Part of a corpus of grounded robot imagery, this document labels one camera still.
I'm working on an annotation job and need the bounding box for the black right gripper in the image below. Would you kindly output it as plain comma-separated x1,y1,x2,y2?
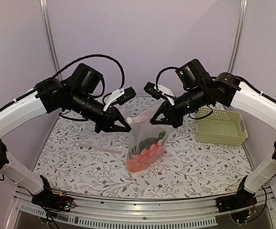
150,83,209,128

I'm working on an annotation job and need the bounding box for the clear zip top bag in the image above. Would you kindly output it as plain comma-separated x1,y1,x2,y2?
126,105,171,172

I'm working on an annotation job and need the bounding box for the clear zip bag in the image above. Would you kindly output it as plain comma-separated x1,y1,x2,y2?
126,105,171,172
74,133,127,156

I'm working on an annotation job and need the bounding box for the green leafy vegetable toy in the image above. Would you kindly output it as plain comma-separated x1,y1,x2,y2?
131,130,167,155

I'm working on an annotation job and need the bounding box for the red carrot toy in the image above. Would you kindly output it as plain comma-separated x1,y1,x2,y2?
138,147,164,159

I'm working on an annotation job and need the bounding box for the orange tangerine front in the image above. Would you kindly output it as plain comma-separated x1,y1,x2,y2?
126,160,147,172

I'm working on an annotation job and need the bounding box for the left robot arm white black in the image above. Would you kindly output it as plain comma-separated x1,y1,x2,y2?
0,63,136,207

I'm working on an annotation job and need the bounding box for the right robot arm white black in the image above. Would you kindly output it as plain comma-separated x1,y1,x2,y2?
144,59,276,208

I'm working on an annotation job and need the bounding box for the floral pattern table mat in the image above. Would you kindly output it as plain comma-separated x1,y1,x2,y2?
34,118,252,199

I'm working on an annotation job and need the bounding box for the beige perforated plastic basket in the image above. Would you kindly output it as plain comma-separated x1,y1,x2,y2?
195,107,248,146

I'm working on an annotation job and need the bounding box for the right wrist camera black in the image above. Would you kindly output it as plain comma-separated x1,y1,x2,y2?
144,81,176,105

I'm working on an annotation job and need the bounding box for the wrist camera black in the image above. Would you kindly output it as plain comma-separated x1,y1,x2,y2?
103,86,137,111
144,81,176,105

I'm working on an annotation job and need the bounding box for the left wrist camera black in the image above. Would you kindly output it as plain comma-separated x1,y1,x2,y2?
103,86,137,111

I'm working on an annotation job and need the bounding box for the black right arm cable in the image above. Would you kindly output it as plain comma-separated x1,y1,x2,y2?
155,66,180,86

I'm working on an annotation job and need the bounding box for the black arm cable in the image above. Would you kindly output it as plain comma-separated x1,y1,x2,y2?
155,66,180,86
49,54,125,91

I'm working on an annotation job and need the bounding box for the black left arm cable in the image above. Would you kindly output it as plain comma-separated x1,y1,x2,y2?
49,54,125,91

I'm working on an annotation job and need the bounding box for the front aluminium rail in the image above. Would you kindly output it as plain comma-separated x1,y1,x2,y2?
5,186,276,229

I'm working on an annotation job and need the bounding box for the right aluminium frame post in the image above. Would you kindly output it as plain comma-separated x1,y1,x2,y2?
227,0,248,73

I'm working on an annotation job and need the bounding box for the aluminium frame post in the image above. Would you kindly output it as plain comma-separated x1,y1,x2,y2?
39,0,59,72
227,0,248,73

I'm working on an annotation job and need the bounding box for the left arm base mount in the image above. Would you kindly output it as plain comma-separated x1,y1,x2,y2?
32,175,76,212

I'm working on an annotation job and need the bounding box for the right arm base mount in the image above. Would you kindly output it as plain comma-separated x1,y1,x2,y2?
215,176,257,213

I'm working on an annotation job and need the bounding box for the left aluminium frame post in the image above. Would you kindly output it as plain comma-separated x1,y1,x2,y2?
39,0,59,72

